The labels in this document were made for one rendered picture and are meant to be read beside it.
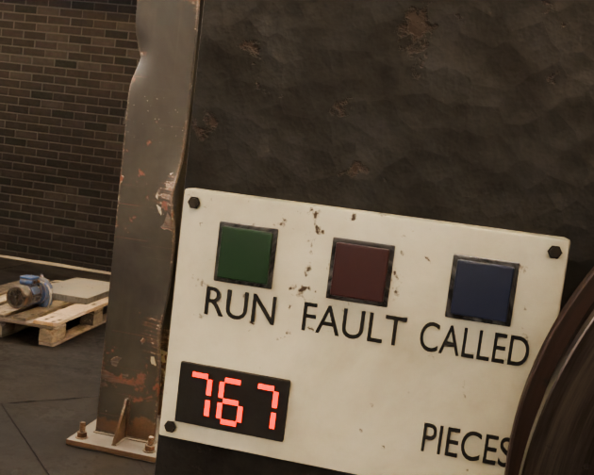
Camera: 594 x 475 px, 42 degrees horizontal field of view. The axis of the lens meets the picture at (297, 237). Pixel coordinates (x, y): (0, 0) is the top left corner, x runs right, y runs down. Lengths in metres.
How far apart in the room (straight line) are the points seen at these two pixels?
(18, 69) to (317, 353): 7.21
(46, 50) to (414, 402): 7.12
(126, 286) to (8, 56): 4.75
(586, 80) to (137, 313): 2.82
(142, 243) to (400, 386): 2.70
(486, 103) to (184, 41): 2.66
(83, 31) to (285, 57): 6.87
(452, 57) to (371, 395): 0.23
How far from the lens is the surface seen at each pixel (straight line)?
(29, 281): 4.97
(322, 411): 0.55
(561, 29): 0.54
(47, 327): 4.75
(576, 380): 0.40
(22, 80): 7.64
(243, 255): 0.53
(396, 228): 0.52
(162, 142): 3.15
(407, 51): 0.54
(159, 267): 3.17
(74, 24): 7.45
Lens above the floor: 1.27
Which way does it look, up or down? 6 degrees down
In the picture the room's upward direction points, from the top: 7 degrees clockwise
